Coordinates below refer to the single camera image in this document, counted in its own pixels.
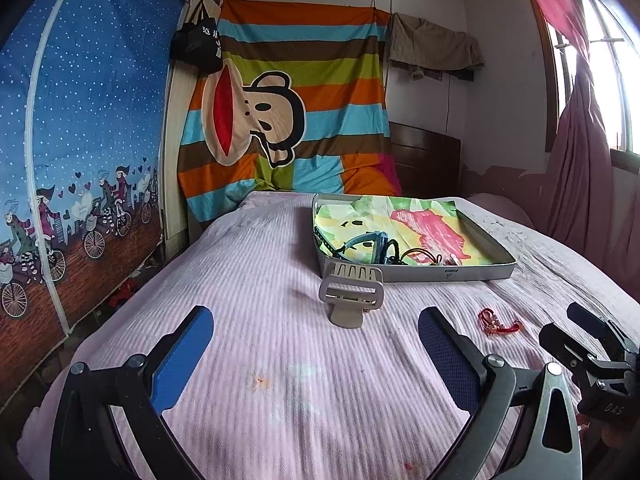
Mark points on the striped monkey print sheet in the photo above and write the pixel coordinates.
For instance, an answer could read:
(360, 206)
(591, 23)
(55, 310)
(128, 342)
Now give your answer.
(330, 75)

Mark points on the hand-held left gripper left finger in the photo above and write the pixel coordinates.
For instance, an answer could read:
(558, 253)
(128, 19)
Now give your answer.
(180, 360)

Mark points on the pink pillow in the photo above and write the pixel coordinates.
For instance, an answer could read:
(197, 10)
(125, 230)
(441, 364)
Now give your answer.
(500, 207)

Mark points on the beige hair claw clip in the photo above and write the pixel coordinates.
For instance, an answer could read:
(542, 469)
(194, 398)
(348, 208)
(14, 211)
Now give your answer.
(350, 295)

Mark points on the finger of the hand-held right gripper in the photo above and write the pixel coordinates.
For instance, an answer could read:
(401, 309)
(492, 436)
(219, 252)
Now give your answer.
(562, 342)
(585, 317)

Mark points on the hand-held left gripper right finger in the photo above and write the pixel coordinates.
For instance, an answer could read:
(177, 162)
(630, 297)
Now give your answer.
(445, 355)

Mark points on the dark wooden headboard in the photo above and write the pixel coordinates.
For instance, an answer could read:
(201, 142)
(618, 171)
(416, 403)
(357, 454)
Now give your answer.
(425, 160)

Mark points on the olive hanging garment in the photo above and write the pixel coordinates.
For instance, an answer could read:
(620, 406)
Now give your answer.
(432, 42)

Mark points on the blue printed fabric wardrobe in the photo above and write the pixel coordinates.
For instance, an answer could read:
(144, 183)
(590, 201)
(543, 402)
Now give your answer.
(85, 125)

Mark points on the colourful printed cloth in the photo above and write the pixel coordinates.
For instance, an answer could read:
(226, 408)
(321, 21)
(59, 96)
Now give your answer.
(425, 225)

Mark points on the pink striped bedspread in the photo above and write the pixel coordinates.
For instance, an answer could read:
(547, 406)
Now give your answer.
(300, 385)

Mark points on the person's right hand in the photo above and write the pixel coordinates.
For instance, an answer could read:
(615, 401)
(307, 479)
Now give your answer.
(617, 437)

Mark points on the pink curtain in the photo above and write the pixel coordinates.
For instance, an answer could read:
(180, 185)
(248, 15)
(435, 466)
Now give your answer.
(580, 185)

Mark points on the black hanging bag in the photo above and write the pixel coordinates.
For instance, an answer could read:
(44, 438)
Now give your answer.
(200, 42)

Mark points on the blue wrist watch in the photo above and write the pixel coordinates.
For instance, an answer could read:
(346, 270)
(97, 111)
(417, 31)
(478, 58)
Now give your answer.
(372, 240)

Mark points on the grey metal tray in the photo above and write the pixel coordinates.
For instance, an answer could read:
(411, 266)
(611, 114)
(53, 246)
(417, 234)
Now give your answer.
(450, 274)

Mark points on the window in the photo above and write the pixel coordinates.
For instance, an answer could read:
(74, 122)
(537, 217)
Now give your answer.
(610, 75)

